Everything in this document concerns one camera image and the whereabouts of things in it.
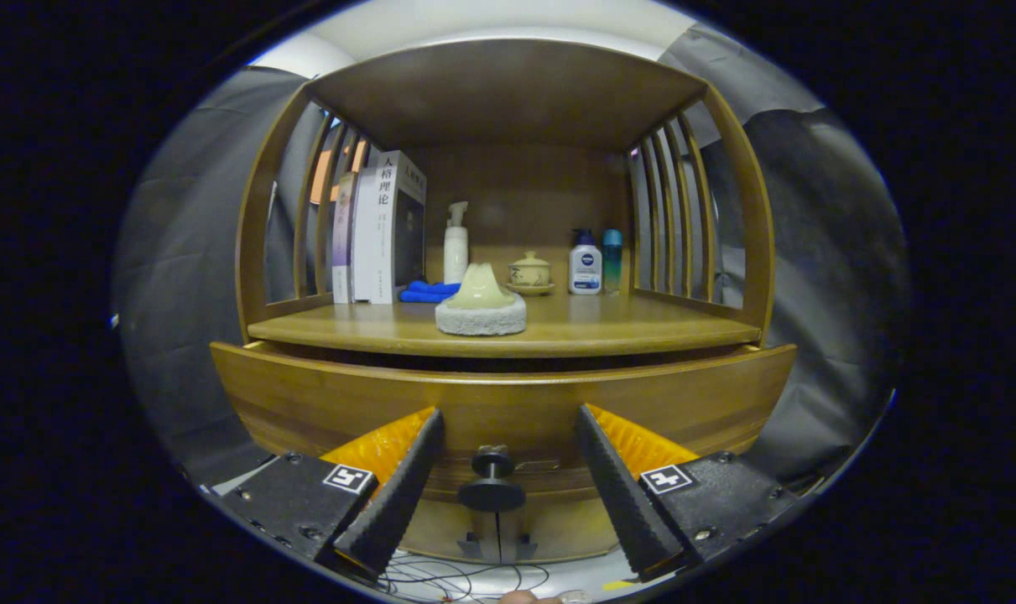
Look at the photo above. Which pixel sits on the white book with dark cover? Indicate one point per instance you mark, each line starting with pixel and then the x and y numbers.
pixel 382 243

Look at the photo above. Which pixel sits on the white pump bottle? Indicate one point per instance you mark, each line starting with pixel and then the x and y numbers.
pixel 455 252

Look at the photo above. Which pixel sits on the pale green item clear pack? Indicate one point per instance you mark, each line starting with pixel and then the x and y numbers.
pixel 481 294

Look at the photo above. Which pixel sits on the teal bottle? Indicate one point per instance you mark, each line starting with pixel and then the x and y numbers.
pixel 612 260

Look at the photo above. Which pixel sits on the cream lidded tea cup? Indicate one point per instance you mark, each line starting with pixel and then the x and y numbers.
pixel 530 270

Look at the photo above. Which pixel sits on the wooden drawer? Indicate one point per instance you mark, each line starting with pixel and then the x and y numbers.
pixel 348 403

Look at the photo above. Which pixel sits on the purple spine book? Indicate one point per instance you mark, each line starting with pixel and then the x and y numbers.
pixel 344 243

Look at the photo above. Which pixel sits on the white lotion bottle blue cap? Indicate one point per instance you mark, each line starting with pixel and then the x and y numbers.
pixel 585 268

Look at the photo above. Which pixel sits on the wooden cabinet door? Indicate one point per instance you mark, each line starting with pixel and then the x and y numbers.
pixel 566 528
pixel 440 533

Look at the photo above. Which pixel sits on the yellow floor tape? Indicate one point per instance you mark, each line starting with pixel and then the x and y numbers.
pixel 617 585

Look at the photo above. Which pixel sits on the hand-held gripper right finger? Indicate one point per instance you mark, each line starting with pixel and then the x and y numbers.
pixel 625 495

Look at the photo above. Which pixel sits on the wooden countertop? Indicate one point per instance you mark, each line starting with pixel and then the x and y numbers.
pixel 625 323

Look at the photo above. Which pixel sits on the wooden cabinet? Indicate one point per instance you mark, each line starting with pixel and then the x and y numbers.
pixel 508 92

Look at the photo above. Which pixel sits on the black drawer knob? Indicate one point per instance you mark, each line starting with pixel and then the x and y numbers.
pixel 492 495

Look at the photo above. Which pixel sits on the blue cloth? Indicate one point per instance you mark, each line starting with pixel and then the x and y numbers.
pixel 419 294

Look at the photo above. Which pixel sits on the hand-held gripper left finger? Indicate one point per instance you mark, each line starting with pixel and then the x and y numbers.
pixel 403 495

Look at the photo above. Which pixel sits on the cream saucer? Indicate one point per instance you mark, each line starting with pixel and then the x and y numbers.
pixel 545 289

